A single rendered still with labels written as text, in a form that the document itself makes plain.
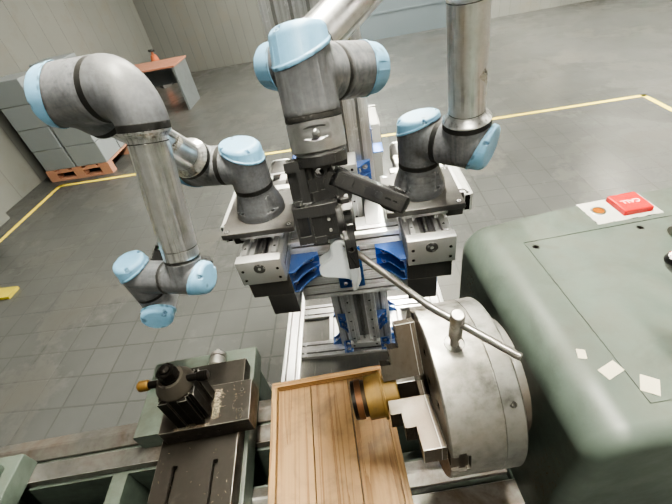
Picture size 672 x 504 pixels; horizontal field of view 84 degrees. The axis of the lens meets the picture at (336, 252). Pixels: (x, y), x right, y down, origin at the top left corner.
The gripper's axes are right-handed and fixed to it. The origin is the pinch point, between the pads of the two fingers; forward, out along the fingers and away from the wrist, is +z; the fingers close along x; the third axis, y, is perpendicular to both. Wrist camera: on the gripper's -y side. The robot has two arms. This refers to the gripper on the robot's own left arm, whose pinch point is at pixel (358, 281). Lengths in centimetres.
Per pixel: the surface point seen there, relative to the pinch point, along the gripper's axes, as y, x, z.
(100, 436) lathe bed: 75, -27, 45
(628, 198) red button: -60, -23, 4
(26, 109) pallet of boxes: 318, -404, -82
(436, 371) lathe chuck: -9.8, 3.4, 16.9
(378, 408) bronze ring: 0.4, -2.6, 28.3
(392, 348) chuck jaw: -4.4, -8.4, 19.7
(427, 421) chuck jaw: -7.6, 2.0, 28.5
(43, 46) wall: 352, -539, -169
